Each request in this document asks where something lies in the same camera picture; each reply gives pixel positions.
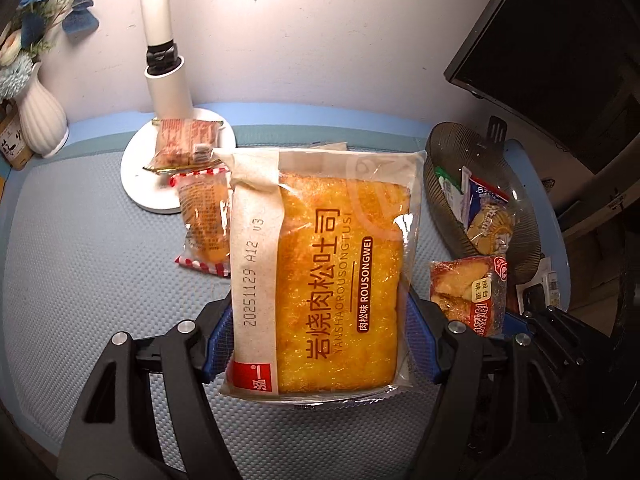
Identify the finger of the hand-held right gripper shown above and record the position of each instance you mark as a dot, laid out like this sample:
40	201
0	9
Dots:
560	327

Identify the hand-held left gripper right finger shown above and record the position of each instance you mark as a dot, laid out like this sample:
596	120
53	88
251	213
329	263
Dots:
424	342

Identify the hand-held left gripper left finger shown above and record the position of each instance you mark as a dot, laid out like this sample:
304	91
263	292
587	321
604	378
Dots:
220	347

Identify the red pastry snack packet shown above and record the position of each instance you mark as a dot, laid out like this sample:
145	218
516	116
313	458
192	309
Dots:
465	290

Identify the dark ribbed glass bowl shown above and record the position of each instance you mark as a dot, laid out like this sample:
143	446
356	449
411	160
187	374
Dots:
525	220

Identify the large toast bread packet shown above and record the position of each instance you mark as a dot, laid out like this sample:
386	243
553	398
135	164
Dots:
325	270

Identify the red-white checked snack packet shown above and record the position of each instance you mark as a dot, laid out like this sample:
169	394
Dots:
205	220

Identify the orange-brown snack packet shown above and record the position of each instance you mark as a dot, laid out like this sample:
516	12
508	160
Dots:
182	140

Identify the blue textured desk mat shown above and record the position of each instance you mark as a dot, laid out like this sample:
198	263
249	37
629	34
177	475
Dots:
100	260

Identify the green-white snack packet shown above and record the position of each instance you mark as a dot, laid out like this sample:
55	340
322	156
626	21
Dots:
450	192

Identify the blue-white snack packet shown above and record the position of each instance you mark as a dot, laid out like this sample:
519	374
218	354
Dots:
480	195

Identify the white desk lamp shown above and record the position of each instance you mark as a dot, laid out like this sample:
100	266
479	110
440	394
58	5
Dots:
165	90

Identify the black monitor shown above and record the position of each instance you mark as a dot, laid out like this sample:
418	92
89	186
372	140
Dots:
550	60

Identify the white ribbed vase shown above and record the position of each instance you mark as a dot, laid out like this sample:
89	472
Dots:
42	115

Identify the beige pen holder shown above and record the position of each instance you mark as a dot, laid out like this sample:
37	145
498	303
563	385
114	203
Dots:
12	140

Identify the blue and white artificial flowers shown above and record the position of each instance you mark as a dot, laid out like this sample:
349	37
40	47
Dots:
25	25

